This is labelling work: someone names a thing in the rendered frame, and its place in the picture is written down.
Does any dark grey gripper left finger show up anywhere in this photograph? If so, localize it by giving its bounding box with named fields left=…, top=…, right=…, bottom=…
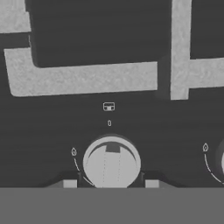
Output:
left=43, top=170, right=86, bottom=189

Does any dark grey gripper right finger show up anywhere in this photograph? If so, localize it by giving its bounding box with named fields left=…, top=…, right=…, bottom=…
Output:
left=139, top=170, right=183, bottom=189

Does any dark grey stove hob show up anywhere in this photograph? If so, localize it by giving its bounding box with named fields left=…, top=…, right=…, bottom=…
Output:
left=0, top=0, right=224, bottom=189

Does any grey stove burner grate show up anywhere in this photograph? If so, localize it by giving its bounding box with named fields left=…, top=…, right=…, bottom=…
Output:
left=170, top=0, right=224, bottom=101
left=0, top=0, right=159, bottom=98

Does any round grey stove knob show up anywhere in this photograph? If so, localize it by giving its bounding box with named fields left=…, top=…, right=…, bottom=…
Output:
left=82, top=133, right=143, bottom=189
left=214, top=139, right=224, bottom=183

